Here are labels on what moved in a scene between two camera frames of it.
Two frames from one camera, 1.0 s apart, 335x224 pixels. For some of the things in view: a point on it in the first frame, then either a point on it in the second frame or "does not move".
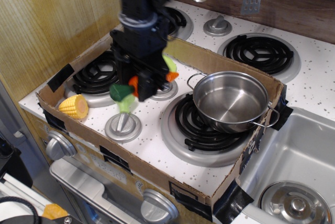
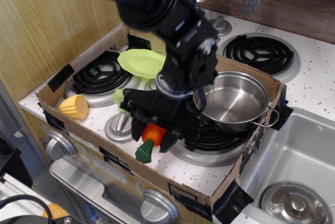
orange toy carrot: (118, 92) to (152, 135)
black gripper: (140, 52) to (180, 113)
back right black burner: (268, 54) does not move
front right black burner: (200, 136) does not move
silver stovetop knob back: (217, 27) does not move
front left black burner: (98, 77) does not move
